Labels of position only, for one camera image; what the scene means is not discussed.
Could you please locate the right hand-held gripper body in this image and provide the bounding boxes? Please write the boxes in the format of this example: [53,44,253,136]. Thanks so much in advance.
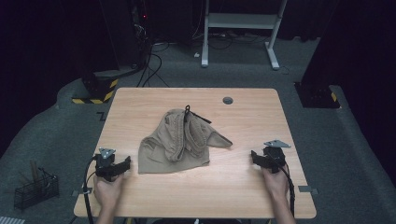
[261,139,292,175]

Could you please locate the white metal desk frame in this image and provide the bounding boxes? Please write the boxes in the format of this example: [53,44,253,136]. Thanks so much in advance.
[200,0,289,71]

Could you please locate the person's left hand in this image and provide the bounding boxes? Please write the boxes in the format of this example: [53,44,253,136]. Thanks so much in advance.
[92,173,125,209]

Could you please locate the dark computer tower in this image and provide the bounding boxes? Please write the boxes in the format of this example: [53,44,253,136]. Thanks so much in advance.
[130,0,154,43]

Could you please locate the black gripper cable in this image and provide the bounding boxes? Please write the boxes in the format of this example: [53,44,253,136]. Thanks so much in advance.
[81,155,99,224]
[278,164,297,218]

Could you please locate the grey tape strip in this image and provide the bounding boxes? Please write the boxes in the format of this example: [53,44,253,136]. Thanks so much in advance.
[298,185,319,196]
[72,187,93,198]

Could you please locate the black stand base yellow mark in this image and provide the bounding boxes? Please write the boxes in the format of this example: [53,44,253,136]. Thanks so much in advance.
[293,81,341,110]

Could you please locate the black floor cables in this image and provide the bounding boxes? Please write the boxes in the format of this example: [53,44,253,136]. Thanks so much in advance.
[135,40,171,89]

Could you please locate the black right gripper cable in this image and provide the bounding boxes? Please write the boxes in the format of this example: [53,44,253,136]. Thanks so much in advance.
[278,164,297,218]

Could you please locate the black wire basket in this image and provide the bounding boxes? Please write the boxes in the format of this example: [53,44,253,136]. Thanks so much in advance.
[13,167,60,211]

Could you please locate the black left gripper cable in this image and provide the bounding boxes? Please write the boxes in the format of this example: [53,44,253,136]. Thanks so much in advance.
[81,155,99,224]

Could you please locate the person's right hand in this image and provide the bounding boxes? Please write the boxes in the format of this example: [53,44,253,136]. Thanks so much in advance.
[261,166,290,200]

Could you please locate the khaki shorts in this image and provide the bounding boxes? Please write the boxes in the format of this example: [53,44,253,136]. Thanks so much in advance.
[137,105,233,175]

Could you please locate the black yellow striped stand base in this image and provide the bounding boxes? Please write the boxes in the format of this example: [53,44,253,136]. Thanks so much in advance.
[71,69,120,105]

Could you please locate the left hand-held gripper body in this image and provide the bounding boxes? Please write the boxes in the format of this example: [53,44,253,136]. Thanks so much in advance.
[93,147,121,182]

